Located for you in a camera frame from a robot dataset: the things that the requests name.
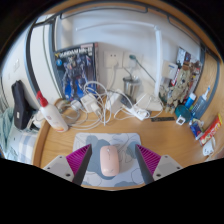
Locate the metal cup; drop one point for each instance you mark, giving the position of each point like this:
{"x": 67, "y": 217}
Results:
{"x": 131, "y": 87}

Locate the colourful printed poster box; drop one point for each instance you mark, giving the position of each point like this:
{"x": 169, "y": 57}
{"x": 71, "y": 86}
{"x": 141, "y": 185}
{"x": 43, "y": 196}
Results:
{"x": 190, "y": 58}

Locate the clear blue spray bottle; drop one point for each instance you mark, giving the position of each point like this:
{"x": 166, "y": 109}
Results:
{"x": 201, "y": 105}

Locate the yellow red chip can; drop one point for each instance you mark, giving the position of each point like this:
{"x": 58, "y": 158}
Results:
{"x": 210, "y": 130}

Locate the black bag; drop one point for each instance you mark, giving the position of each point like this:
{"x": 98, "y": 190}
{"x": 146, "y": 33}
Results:
{"x": 20, "y": 105}

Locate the white wall socket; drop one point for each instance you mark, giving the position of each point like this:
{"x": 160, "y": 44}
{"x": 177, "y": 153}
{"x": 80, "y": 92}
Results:
{"x": 128, "y": 63}
{"x": 113, "y": 59}

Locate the blue robot model kit box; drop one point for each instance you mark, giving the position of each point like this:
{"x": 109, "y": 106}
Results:
{"x": 76, "y": 70}

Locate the teal bowl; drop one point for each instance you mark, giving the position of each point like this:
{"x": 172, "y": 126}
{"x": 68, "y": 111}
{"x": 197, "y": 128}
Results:
{"x": 183, "y": 113}

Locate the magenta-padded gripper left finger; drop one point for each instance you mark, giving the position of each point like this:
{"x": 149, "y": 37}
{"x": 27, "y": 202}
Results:
{"x": 78, "y": 159}

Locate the pink computer mouse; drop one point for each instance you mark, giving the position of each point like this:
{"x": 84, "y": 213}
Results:
{"x": 109, "y": 160}

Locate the white red-capped pump bottle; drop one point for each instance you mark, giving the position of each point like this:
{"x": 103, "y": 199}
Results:
{"x": 51, "y": 115}

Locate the white wall panel blue label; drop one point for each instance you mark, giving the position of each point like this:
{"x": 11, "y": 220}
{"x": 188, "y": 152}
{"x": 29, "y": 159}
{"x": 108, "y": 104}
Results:
{"x": 170, "y": 68}

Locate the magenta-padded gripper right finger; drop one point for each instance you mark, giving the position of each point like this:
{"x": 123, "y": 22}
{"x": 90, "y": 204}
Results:
{"x": 149, "y": 159}

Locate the white desk lamp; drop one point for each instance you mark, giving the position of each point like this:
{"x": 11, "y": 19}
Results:
{"x": 158, "y": 60}

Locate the blue tissue packet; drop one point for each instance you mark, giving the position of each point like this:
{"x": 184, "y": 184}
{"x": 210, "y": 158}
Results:
{"x": 196, "y": 128}

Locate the white blue-grey printed mouse pad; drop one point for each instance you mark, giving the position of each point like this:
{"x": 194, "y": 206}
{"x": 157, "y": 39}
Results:
{"x": 100, "y": 140}

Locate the tall wooden cabinet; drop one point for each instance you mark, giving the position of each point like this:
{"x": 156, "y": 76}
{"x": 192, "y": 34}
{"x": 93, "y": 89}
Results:
{"x": 211, "y": 76}

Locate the blue checked bedding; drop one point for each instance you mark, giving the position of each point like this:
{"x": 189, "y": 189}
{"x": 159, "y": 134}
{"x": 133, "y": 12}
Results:
{"x": 15, "y": 143}

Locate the brown brick tree figure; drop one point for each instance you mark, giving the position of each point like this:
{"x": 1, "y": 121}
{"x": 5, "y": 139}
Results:
{"x": 180, "y": 86}

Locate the black ruler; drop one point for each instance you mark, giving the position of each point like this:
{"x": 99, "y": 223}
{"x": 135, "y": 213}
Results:
{"x": 162, "y": 119}

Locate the white printed mug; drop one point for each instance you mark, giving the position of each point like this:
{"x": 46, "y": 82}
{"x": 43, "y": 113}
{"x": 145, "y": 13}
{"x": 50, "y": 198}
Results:
{"x": 209, "y": 146}

